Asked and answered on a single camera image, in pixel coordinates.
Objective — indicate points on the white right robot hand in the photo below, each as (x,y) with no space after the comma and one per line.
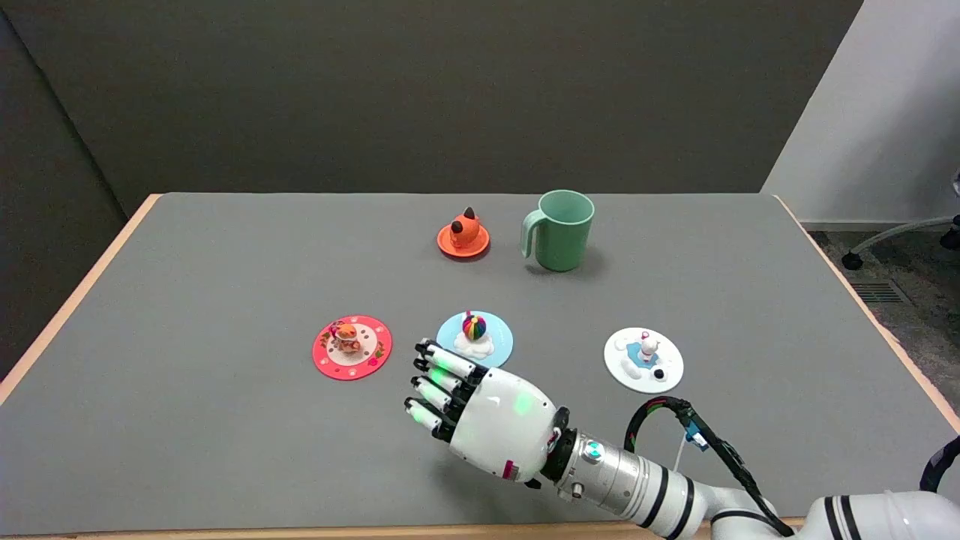
(499,420)

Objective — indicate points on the white lid with bear figure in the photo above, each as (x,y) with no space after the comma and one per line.
(626,367)

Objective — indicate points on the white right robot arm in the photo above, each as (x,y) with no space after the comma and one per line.
(637,480)

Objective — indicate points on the blue lid with rainbow ball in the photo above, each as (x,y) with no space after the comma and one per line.
(495,337)

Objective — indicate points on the red lid with figure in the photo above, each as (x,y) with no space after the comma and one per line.
(371,360)

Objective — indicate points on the orange lid with cat ears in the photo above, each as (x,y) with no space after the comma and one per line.
(463,238)

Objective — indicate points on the green plastic mug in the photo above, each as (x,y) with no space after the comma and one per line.
(562,244)

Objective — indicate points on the floor vent grille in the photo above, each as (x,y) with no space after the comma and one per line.
(879,292)

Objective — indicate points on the grey office chair base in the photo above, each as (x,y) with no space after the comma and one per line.
(900,229)

